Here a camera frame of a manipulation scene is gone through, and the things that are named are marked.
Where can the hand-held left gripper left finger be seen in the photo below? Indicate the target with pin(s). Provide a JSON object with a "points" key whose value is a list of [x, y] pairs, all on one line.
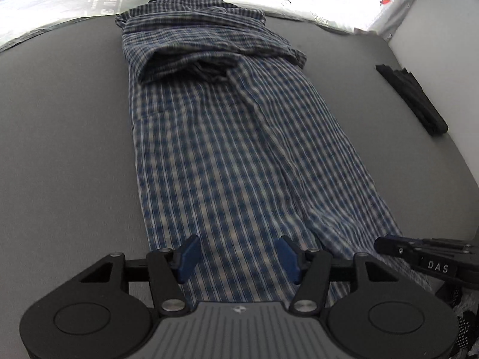
{"points": [[187, 260]]}

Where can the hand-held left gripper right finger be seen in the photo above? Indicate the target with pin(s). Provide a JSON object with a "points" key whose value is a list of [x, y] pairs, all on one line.
{"points": [[288, 258]]}

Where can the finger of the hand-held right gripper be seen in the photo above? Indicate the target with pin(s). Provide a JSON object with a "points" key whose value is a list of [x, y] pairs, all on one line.
{"points": [[393, 246]]}

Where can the blue plaid shirt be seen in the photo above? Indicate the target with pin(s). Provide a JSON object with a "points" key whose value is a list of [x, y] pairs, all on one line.
{"points": [[232, 149]]}

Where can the black white patterned cloth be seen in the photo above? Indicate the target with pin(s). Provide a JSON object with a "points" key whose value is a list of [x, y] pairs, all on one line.
{"points": [[466, 318]]}

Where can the black folded garment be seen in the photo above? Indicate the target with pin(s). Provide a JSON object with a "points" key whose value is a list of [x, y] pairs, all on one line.
{"points": [[415, 97]]}

